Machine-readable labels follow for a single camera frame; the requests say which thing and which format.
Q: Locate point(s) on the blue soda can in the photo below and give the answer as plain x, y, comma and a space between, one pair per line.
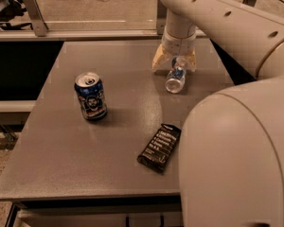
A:
90, 92

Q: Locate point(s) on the middle metal bracket post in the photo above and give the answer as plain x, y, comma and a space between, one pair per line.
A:
161, 17

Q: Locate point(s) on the black snack bar wrapper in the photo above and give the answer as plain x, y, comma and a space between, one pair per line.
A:
157, 152

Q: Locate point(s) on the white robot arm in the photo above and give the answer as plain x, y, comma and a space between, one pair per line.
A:
231, 153

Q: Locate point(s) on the silver blue redbull can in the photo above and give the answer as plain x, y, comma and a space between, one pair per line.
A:
177, 76

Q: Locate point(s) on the metal rail beam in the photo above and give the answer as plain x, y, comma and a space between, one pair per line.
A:
75, 35

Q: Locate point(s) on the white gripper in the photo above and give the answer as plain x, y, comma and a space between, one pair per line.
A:
179, 43

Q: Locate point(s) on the left metal bracket post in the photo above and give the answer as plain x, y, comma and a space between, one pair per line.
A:
39, 26

